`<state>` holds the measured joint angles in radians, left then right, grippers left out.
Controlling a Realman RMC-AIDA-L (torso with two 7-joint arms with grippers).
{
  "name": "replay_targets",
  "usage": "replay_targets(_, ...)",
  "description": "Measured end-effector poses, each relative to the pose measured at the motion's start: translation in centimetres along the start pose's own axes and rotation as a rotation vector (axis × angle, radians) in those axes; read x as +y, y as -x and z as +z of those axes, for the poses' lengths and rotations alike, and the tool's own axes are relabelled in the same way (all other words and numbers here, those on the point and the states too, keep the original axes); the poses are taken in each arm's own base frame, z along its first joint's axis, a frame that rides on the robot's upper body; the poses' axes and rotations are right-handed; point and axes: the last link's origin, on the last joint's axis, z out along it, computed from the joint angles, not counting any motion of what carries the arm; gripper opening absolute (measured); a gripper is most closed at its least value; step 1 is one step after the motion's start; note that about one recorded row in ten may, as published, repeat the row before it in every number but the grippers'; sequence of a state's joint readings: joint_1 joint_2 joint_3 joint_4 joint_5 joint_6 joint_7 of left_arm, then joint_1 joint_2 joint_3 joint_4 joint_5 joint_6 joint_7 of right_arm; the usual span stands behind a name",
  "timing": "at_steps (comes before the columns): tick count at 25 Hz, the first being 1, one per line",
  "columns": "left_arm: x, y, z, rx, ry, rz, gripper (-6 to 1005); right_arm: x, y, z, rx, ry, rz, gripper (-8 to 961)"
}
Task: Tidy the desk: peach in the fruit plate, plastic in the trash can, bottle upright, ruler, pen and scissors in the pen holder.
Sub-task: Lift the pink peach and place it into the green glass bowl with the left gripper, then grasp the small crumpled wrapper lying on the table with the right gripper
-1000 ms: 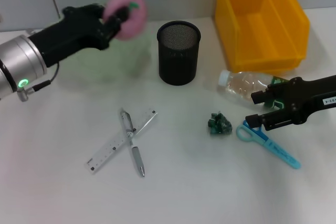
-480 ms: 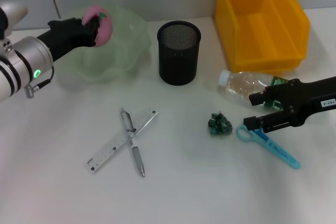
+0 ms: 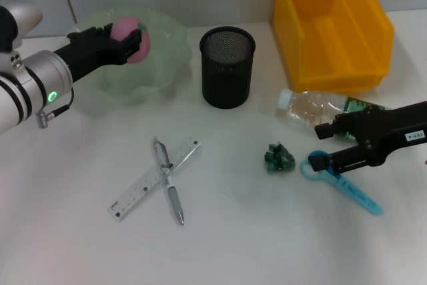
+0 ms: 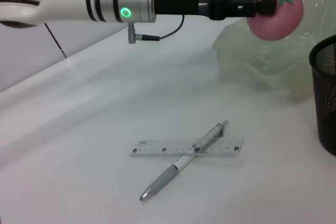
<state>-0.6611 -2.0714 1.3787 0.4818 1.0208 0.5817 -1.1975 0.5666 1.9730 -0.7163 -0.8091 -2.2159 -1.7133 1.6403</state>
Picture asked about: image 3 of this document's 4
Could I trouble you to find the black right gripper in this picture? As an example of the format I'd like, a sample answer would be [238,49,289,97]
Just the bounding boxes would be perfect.
[308,99,427,175]

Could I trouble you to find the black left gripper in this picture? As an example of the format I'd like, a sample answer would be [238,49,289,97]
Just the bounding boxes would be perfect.
[53,22,143,84]

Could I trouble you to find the pink toy peach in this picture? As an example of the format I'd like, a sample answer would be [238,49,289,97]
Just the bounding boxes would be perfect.
[109,16,151,65]

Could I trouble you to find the clear green-label water bottle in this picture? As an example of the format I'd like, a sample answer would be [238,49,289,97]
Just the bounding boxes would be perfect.
[276,87,393,138]

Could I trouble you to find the blue plastic scissors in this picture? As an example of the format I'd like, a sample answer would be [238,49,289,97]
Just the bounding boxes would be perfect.
[300,150,384,216]

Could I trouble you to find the green plastic scrap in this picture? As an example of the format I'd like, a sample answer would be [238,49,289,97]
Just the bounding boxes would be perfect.
[263,143,297,173]

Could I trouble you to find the green glass fruit bowl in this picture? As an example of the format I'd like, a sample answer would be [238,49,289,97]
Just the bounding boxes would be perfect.
[65,6,194,105]

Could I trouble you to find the black mesh pen holder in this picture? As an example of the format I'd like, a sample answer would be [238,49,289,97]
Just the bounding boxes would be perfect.
[199,26,257,109]

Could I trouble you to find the transparent plastic ruler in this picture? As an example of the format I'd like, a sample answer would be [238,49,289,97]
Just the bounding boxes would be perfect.
[106,134,202,222]

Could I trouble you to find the grey clear ballpoint pen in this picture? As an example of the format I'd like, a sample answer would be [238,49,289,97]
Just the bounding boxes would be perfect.
[152,136,185,226]

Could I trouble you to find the yellow plastic bin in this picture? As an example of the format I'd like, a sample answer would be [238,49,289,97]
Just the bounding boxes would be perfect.
[273,0,395,96]

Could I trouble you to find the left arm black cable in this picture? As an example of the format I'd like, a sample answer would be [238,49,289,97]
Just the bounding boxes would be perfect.
[35,87,75,129]

